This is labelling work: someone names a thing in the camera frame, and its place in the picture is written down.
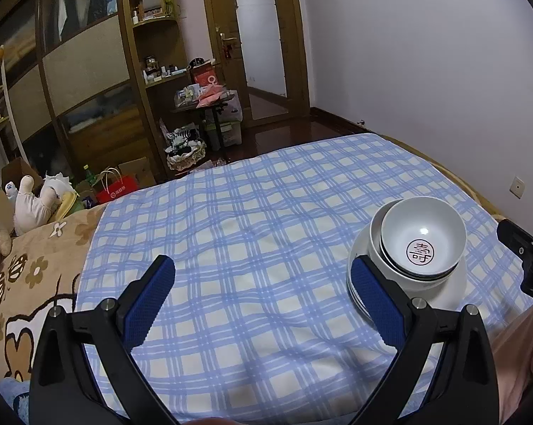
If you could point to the green spray bottle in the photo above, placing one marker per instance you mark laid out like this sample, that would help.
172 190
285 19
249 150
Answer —
168 5

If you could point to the small black table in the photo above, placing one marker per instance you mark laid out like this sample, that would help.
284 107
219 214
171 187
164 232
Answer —
215 128

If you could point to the red box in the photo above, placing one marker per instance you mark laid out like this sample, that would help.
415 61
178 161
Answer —
203 75

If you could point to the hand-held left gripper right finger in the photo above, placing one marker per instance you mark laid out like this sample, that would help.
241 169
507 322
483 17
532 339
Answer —
377 301

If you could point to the translucent storage box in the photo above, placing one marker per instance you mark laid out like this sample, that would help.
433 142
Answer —
231 133

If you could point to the open cardboard box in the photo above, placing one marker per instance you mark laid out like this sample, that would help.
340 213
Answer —
18 172
138 172

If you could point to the small wooden frame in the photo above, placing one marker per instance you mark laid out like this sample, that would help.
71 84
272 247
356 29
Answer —
151 2

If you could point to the pile of striped clothes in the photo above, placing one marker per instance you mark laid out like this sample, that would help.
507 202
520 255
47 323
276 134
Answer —
184 139

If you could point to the pink papers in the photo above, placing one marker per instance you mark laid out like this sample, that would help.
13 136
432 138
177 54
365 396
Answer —
210 96

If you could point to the pink plush toy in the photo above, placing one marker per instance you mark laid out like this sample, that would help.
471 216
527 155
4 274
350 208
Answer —
34 210

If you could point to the woven basket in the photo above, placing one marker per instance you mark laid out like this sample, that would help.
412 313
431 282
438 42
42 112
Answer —
186 159

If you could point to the cardboard box with pink things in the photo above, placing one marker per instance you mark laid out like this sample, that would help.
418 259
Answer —
211 164

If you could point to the brown patterned blanket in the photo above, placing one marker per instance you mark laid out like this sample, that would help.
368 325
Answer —
36 274

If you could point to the wooden door with glass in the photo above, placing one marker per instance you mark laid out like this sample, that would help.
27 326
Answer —
218 17

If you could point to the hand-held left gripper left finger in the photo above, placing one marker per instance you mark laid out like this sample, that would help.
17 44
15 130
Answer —
149 301

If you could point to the plain white bowl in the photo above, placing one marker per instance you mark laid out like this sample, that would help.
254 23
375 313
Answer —
414 285

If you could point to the beige wall socket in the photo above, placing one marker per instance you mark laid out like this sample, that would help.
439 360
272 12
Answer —
517 186

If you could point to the white leaning pole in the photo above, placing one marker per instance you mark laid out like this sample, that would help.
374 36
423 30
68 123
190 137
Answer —
11 106

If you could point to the person's pink trouser leg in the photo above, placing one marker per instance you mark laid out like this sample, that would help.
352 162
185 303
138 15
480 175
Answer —
514 354

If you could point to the wooden wardrobe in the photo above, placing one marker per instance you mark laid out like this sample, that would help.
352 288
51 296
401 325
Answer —
80 75

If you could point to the blue checked cloth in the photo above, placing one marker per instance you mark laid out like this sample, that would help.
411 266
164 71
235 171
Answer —
249 252

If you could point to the light blue fabric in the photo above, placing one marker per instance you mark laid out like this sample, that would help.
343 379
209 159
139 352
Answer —
14 394

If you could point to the small white plush toy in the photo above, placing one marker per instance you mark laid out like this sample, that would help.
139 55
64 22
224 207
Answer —
11 191

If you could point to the glass jar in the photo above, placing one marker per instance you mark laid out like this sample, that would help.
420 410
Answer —
150 64

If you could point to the red paper bag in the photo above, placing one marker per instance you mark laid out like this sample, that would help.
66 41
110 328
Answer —
118 190

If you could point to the wooden corner shelf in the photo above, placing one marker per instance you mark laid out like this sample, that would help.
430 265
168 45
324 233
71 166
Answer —
156 35

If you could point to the white frilly plush toy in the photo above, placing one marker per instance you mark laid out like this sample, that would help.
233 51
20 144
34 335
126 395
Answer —
58 183

